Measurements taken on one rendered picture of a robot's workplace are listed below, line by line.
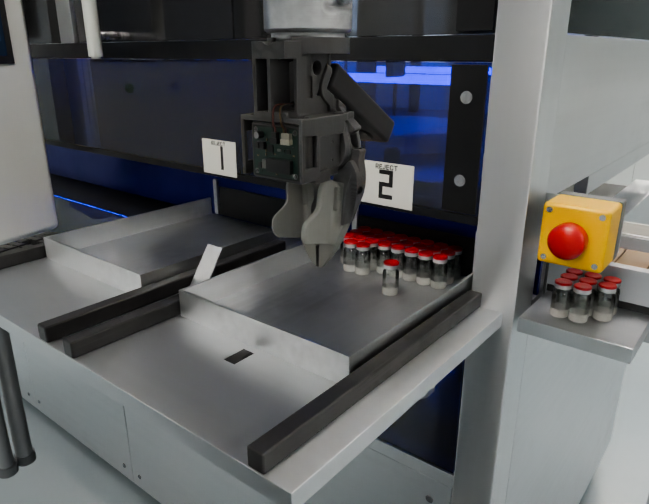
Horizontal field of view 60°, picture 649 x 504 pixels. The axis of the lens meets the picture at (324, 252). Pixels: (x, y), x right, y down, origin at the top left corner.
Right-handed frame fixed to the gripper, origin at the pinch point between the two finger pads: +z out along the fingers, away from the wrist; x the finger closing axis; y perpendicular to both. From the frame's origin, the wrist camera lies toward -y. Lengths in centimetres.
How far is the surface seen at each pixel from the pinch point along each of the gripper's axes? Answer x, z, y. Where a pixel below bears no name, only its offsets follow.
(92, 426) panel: -103, 81, -23
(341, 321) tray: -3.8, 12.0, -8.1
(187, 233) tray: -47, 12, -19
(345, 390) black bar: 7.2, 10.2, 5.8
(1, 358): -103, 51, -4
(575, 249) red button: 18.6, 1.0, -19.7
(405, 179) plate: -4.6, -2.9, -23.0
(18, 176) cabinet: -93, 6, -11
